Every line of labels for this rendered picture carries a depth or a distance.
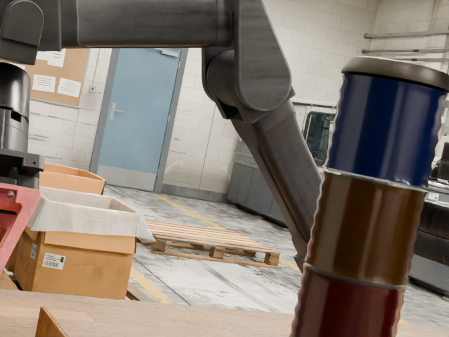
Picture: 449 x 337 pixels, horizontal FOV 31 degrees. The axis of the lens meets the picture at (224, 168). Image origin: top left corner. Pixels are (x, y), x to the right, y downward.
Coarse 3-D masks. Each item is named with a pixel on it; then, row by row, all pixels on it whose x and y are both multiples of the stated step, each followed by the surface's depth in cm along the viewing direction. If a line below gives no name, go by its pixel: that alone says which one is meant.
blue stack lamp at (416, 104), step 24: (360, 96) 28; (384, 96) 27; (408, 96) 27; (432, 96) 27; (336, 120) 29; (360, 120) 28; (384, 120) 27; (408, 120) 27; (432, 120) 28; (336, 144) 28; (360, 144) 27; (384, 144) 27; (408, 144) 27; (432, 144) 28; (336, 168) 28; (360, 168) 27; (384, 168) 27; (408, 168) 27
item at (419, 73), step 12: (348, 60) 29; (360, 60) 28; (372, 60) 27; (384, 60) 27; (396, 60) 27; (348, 72) 28; (360, 72) 28; (372, 72) 27; (384, 72) 27; (396, 72) 27; (408, 72) 27; (420, 72) 27; (432, 72) 27; (444, 72) 28; (420, 84) 28; (432, 84) 27; (444, 84) 28
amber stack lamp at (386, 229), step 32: (320, 192) 29; (352, 192) 28; (384, 192) 27; (416, 192) 28; (320, 224) 28; (352, 224) 27; (384, 224) 27; (416, 224) 28; (320, 256) 28; (352, 256) 27; (384, 256) 27
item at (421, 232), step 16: (448, 144) 57; (448, 160) 56; (448, 176) 56; (432, 208) 52; (448, 208) 51; (432, 224) 52; (448, 224) 50; (416, 240) 53; (432, 240) 51; (448, 240) 50; (432, 256) 51; (448, 256) 50
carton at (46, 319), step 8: (40, 312) 73; (48, 312) 72; (40, 320) 73; (48, 320) 70; (56, 320) 70; (40, 328) 72; (48, 328) 70; (56, 328) 68; (40, 336) 72; (48, 336) 70; (56, 336) 68; (64, 336) 66
